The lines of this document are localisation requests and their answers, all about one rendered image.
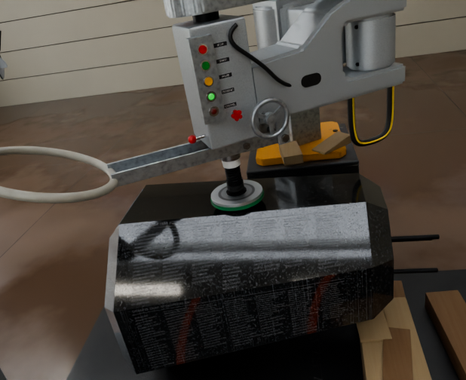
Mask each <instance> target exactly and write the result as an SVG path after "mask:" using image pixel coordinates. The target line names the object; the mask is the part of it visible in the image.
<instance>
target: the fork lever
mask: <svg viewBox="0 0 466 380"><path fill-rule="evenodd" d="M259 126H260V132H261V133H264V134H270V130H269V125H268V124H266V123H264V124H260V125H259ZM281 140H282V142H285V143H286V142H287V141H288V140H290V137H289V135H287V134H284V135H283V136H282V137H281ZM276 143H278V141H277V137H276V138H274V139H262V138H260V137H255V138H252V139H248V140H245V141H242V142H238V143H235V144H232V145H229V146H225V147H222V148H219V149H214V150H212V149H210V148H209V147H208V146H207V145H206V144H205V143H204V142H202V141H201V140H197V141H196V143H194V144H191V143H190V142H188V143H186V144H182V145H179V146H174V147H170V148H167V149H162V150H159V151H156V152H150V153H147V154H144V155H138V156H135V157H132V158H127V159H124V160H120V161H115V162H112V163H108V164H107V167H108V169H109V168H112V169H114V170H115V172H116V173H112V174H111V178H112V179H117V180H118V185H117V186H116V187H119V186H122V185H126V184H130V183H133V182H138V181H141V180H144V179H149V178H152V177H155V176H160V175H163V174H166V173H171V172H174V171H177V170H182V169H185V168H188V167H193V166H196V165H199V164H204V163H207V162H210V161H215V160H218V159H221V158H226V157H229V156H232V155H237V154H240V153H243V152H248V151H251V150H254V149H259V148H262V147H265V146H270V145H273V144H276Z"/></svg>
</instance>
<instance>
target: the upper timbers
mask: <svg viewBox="0 0 466 380"><path fill-rule="evenodd" d="M383 312H384V315H385V319H386V321H387V324H388V327H393V328H401V329H410V335H411V349H412V373H413V380H432V379H431V375H430V373H429V369H428V365H427V363H426V360H425V356H424V353H423V350H422V347H421V344H420V341H419V338H418V334H417V332H416V329H415V324H414V322H413V319H412V315H411V313H410V309H409V306H408V303H407V300H406V297H397V298H393V299H392V300H391V301H390V302H389V304H388V305H387V306H386V307H385V308H384V309H383ZM360 348H361V354H362V361H363V372H364V378H365V380H382V379H383V342H360Z"/></svg>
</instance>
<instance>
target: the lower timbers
mask: <svg viewBox="0 0 466 380"><path fill-rule="evenodd" d="M397 297H405V293H404V290H403V284H402V281H401V280H394V298H397ZM425 308H426V310H427V312H428V315H429V317H430V319H431V321H432V323H433V325H434V327H435V329H436V331H437V334H438V336H439V337H440V340H441V342H442V343H443V347H444V348H445V350H446V353H447V354H448V356H449V359H450V360H451V363H452V365H453V367H454V369H455V371H456V373H457V375H458V378H459V380H466V303H465V301H464V300H463V298H462V296H461V294H460V292H459V291H458V290H450V291H440V292H431V293H425Z"/></svg>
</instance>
